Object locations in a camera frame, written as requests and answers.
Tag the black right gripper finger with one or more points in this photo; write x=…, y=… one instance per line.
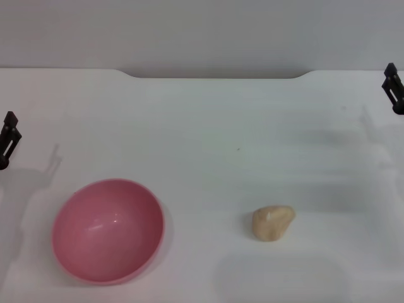
x=393, y=75

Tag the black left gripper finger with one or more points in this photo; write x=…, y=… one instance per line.
x=11, y=126

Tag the beige egg yolk pastry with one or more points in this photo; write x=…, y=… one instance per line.
x=273, y=224

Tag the pink plastic bowl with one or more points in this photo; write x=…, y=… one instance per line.
x=107, y=233

